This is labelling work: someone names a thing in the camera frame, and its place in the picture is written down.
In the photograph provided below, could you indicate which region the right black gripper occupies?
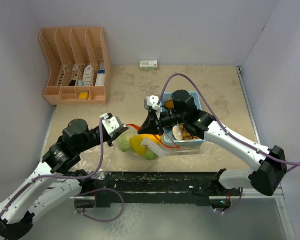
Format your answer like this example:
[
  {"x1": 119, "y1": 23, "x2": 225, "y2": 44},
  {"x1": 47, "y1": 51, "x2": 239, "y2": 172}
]
[{"x1": 137, "y1": 109, "x2": 187, "y2": 137}]

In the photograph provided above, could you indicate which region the green cabbage front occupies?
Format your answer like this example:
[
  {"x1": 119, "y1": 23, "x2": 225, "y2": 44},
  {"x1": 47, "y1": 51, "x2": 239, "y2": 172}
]
[{"x1": 117, "y1": 133, "x2": 134, "y2": 152}]

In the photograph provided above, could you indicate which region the green cabbage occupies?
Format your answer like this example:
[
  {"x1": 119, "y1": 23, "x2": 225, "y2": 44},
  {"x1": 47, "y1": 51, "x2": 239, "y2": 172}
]
[
  {"x1": 117, "y1": 133, "x2": 134, "y2": 152},
  {"x1": 142, "y1": 148, "x2": 159, "y2": 161}
]

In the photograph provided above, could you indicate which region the yellow starfruit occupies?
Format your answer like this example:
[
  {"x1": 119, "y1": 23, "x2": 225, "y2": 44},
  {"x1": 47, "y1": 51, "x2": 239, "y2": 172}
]
[{"x1": 130, "y1": 135, "x2": 147, "y2": 156}]

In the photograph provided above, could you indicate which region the clear orange zip bag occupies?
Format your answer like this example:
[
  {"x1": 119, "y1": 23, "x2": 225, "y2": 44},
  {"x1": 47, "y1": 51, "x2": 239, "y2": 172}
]
[{"x1": 123, "y1": 123, "x2": 181, "y2": 159}]

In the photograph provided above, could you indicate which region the green cabbage back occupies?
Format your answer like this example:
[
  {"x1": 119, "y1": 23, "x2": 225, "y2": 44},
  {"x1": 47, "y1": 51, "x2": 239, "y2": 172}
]
[{"x1": 142, "y1": 148, "x2": 159, "y2": 161}]

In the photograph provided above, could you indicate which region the orange fruit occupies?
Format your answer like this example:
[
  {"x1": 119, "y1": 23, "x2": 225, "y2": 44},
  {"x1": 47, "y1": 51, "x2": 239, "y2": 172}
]
[{"x1": 140, "y1": 134, "x2": 162, "y2": 145}]

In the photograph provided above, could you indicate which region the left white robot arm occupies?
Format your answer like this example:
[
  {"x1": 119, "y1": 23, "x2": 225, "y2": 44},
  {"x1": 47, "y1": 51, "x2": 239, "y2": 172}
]
[{"x1": 0, "y1": 114, "x2": 128, "y2": 240}]

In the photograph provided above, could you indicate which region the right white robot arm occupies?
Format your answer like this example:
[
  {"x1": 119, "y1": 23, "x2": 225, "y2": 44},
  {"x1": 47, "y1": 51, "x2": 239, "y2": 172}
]
[{"x1": 138, "y1": 90, "x2": 288, "y2": 197}]

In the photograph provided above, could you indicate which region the blue plastic basket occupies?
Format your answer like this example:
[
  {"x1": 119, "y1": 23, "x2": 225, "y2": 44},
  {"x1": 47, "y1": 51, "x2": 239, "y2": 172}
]
[{"x1": 161, "y1": 91, "x2": 204, "y2": 148}]

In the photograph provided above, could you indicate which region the beige mushroom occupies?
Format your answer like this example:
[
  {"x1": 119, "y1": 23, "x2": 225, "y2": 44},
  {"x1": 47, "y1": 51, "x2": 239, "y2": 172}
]
[{"x1": 172, "y1": 125, "x2": 184, "y2": 141}]

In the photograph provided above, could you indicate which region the brown kiwi fruit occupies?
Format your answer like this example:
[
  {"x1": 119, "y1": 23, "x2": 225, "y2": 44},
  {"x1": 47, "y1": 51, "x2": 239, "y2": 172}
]
[{"x1": 164, "y1": 100, "x2": 174, "y2": 109}]

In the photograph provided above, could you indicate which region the brown longan bunch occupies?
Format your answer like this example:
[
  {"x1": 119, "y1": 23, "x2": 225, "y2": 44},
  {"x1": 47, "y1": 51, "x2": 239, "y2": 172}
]
[{"x1": 179, "y1": 124, "x2": 199, "y2": 140}]

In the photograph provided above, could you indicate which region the yellow block in organizer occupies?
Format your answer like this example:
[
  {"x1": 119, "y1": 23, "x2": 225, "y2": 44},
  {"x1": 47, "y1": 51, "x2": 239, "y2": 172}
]
[{"x1": 78, "y1": 92, "x2": 90, "y2": 100}]

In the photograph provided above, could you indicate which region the white blue box in organizer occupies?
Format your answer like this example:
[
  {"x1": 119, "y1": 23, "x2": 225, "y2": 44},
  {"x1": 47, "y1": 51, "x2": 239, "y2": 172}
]
[{"x1": 95, "y1": 62, "x2": 106, "y2": 87}]

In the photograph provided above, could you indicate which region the green white small box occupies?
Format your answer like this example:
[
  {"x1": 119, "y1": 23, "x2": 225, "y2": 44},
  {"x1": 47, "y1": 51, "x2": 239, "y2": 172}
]
[{"x1": 139, "y1": 60, "x2": 158, "y2": 71}]

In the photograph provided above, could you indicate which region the white tube in organizer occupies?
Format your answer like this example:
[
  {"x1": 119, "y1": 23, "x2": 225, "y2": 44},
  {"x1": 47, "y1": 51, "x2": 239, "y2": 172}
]
[{"x1": 82, "y1": 65, "x2": 93, "y2": 86}]

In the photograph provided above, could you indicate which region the pink desk organizer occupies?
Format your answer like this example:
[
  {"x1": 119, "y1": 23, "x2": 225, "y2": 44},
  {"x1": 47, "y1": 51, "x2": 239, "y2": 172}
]
[{"x1": 39, "y1": 26, "x2": 112, "y2": 106}]

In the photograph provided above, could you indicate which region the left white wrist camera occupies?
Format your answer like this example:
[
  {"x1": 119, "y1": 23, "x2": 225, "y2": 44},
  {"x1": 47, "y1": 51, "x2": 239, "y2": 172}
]
[{"x1": 100, "y1": 112, "x2": 124, "y2": 137}]

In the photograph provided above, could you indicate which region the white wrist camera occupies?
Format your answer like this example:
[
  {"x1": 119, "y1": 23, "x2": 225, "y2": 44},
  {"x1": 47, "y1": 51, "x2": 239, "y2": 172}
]
[
  {"x1": 100, "y1": 112, "x2": 124, "y2": 137},
  {"x1": 144, "y1": 95, "x2": 161, "y2": 112}
]

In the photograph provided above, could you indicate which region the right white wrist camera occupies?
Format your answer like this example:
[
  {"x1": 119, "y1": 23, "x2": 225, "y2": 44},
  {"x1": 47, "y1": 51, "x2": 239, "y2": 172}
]
[{"x1": 144, "y1": 95, "x2": 161, "y2": 112}]

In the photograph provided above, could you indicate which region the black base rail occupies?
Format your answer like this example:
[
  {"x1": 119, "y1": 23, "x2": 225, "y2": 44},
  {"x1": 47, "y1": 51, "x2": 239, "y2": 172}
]
[{"x1": 74, "y1": 171, "x2": 241, "y2": 210}]

